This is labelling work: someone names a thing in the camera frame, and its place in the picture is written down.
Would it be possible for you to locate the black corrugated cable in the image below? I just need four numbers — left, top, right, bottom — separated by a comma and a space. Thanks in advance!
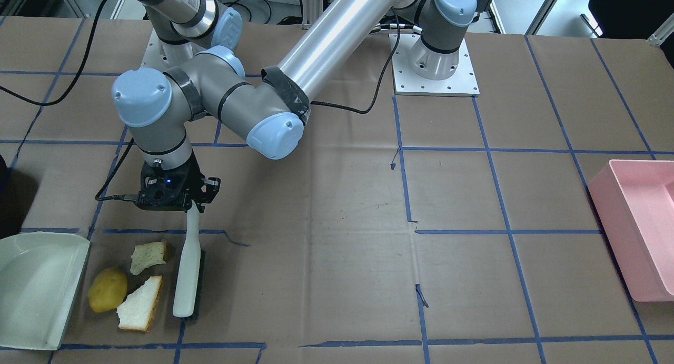
0, 0, 124, 107

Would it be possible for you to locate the white bread slice piece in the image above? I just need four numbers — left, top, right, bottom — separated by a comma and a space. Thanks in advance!
116, 276, 162, 332

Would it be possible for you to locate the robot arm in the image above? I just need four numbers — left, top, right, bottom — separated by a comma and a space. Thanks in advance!
111, 0, 478, 212
137, 0, 243, 71

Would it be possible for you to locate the yellow lemon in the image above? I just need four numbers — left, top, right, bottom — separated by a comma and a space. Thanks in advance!
87, 267, 128, 313

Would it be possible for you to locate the toasted bread slice piece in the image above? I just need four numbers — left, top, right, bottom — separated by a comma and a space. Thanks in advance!
130, 240, 175, 276

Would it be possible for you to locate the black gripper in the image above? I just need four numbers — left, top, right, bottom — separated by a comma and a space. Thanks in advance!
137, 153, 221, 213

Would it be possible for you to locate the white hand brush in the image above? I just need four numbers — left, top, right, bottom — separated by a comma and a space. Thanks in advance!
172, 201, 202, 318

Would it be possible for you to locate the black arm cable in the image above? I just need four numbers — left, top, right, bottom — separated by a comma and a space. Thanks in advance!
311, 8, 422, 115

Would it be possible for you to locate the pink plastic bin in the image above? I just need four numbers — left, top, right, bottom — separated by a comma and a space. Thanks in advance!
588, 159, 673, 302

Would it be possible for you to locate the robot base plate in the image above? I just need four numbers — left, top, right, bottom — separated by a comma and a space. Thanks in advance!
390, 34, 481, 97
141, 30, 195, 71

